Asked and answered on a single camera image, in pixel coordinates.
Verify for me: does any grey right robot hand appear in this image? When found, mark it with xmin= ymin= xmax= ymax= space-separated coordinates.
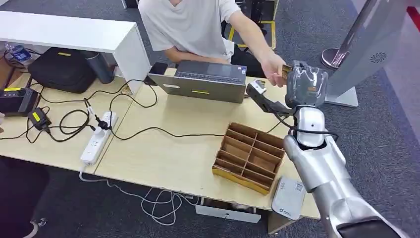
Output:
xmin=284 ymin=60 xmax=329 ymax=109

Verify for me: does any person's left hand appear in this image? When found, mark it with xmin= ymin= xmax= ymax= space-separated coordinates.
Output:
xmin=260 ymin=53 xmax=288 ymax=88

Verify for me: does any round metal base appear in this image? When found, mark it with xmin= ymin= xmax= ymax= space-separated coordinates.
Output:
xmin=320 ymin=47 xmax=351 ymax=70

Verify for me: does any grey standing display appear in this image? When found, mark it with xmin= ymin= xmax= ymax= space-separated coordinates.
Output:
xmin=323 ymin=0 xmax=412 ymax=109

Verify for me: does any grey laptop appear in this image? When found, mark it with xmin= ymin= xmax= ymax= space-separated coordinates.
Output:
xmin=147 ymin=60 xmax=248 ymax=105

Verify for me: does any wooden card box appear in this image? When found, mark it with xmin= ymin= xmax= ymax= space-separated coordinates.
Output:
xmin=211 ymin=122 xmax=286 ymax=196

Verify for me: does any person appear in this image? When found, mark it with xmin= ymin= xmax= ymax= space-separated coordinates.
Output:
xmin=138 ymin=0 xmax=288 ymax=88

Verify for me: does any flat white device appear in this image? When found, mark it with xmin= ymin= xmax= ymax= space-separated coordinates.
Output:
xmin=271 ymin=176 xmax=307 ymax=221

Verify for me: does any black phone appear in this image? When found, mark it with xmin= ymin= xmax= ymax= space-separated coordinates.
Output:
xmin=144 ymin=62 xmax=169 ymax=86

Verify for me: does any white box under desk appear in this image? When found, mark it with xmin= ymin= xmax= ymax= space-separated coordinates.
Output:
xmin=195 ymin=198 xmax=262 ymax=224

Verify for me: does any dark grey flask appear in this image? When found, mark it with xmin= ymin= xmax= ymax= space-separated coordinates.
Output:
xmin=81 ymin=50 xmax=116 ymax=85

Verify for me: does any black plug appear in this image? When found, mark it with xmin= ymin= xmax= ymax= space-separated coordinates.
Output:
xmin=94 ymin=114 xmax=113 ymax=131

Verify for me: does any white power strip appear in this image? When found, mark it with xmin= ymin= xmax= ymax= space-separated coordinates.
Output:
xmin=80 ymin=111 xmax=119 ymax=166

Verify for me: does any white desk shelf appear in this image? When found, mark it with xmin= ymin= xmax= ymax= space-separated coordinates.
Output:
xmin=0 ymin=10 xmax=152 ymax=95

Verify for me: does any black bag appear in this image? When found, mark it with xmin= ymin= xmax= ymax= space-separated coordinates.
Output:
xmin=27 ymin=47 xmax=98 ymax=95

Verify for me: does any black power adapter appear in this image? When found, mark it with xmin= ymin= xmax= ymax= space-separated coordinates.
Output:
xmin=27 ymin=107 xmax=53 ymax=132

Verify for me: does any clear water bottle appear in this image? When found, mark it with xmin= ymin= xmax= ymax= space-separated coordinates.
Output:
xmin=4 ymin=43 xmax=33 ymax=63

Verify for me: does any black device yellow label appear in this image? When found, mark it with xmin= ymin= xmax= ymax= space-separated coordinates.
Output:
xmin=0 ymin=87 xmax=40 ymax=118

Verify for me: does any black chair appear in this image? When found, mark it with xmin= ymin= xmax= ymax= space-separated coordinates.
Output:
xmin=0 ymin=157 xmax=51 ymax=238

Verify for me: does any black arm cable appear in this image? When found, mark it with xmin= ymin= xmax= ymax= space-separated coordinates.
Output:
xmin=273 ymin=111 xmax=339 ymax=142

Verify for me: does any long black cable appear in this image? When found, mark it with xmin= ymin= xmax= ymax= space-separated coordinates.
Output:
xmin=83 ymin=78 xmax=225 ymax=141

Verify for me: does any white power strip cable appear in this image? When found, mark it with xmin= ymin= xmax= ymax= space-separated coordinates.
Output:
xmin=78 ymin=163 xmax=199 ymax=227

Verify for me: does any coiled black adapter cable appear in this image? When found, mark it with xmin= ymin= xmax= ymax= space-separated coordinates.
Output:
xmin=0 ymin=106 xmax=97 ymax=144

